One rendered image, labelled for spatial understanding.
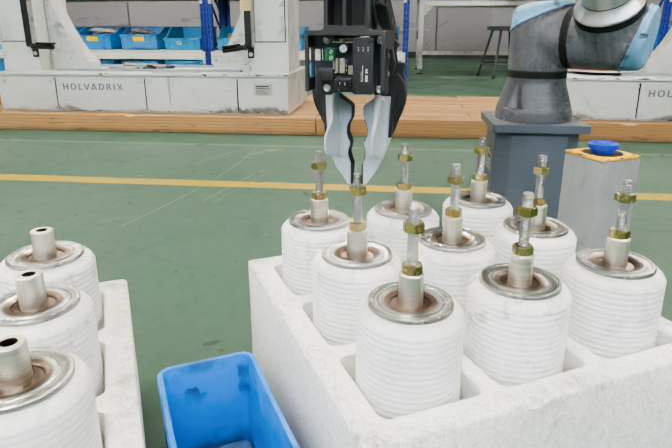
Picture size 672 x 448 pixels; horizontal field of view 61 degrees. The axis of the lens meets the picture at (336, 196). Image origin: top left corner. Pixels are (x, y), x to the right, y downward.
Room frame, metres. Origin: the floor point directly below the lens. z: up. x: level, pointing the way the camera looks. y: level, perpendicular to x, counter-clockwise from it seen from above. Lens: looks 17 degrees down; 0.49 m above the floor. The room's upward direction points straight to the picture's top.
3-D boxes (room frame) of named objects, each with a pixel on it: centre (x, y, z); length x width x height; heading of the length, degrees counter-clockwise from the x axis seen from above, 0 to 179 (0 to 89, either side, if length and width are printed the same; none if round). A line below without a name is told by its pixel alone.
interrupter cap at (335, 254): (0.56, -0.02, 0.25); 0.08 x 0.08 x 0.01
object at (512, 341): (0.50, -0.18, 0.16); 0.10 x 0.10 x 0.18
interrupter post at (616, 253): (0.54, -0.29, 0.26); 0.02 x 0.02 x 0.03
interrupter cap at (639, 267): (0.54, -0.29, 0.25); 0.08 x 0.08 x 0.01
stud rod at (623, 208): (0.54, -0.29, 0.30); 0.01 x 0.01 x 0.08
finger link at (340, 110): (0.55, 0.00, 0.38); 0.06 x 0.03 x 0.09; 167
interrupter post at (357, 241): (0.56, -0.02, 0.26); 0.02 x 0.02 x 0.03
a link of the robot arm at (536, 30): (1.18, -0.41, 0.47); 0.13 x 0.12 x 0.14; 48
